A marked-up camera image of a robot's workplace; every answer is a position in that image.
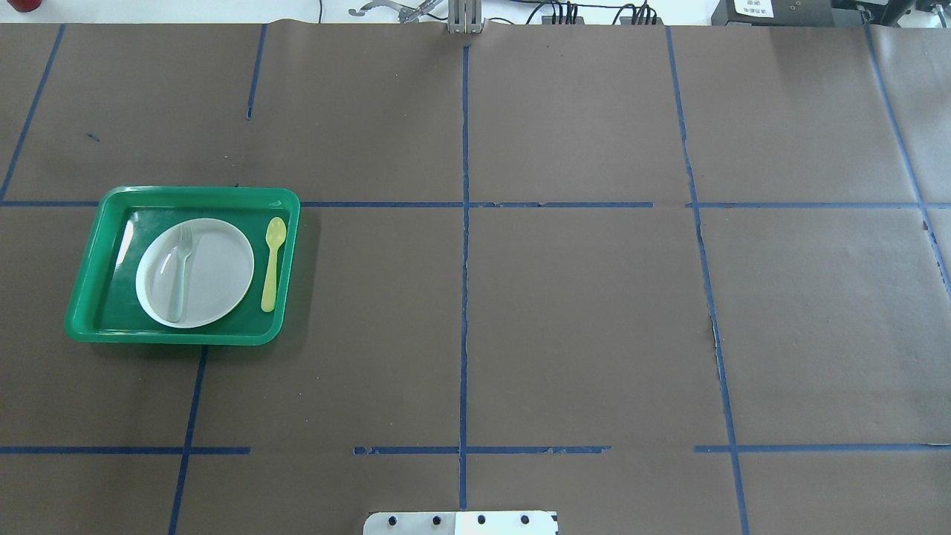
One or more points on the translucent white plastic fork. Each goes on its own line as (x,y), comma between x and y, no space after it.
(183,250)

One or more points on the green plastic tray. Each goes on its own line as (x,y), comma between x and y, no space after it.
(104,307)

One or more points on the yellow plastic spoon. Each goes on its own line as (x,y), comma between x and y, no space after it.
(275,236)

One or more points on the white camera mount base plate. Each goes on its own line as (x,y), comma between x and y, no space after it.
(463,522)

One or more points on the white round plate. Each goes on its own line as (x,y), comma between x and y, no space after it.
(219,275)

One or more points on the grey aluminium frame post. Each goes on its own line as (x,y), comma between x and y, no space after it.
(465,17)

